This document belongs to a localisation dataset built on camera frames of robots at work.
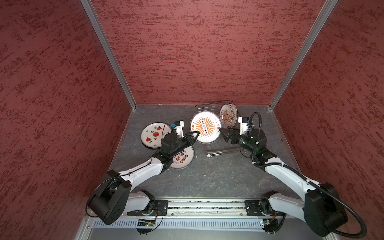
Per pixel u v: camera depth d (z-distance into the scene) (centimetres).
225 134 74
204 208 76
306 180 45
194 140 75
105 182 42
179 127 74
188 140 70
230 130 70
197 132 78
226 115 103
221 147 95
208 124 79
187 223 71
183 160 90
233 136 71
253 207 74
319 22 76
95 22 76
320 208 41
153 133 100
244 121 71
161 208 74
